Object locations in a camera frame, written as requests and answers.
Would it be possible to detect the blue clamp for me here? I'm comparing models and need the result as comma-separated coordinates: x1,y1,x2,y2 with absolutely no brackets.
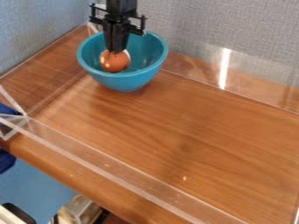
0,103,21,175

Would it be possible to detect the blue bowl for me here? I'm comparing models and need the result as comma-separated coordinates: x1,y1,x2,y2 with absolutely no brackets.
77,31,168,92

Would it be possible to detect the clear plastic container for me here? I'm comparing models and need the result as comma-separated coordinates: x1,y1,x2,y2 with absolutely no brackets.
57,194,102,224

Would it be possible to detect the black and white object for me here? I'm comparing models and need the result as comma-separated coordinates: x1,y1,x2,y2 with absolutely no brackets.
0,203,35,224

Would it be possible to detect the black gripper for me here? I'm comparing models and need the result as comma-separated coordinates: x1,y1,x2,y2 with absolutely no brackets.
89,0,146,53

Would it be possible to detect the clear acrylic barrier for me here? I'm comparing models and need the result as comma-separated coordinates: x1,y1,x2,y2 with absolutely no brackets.
0,26,299,224

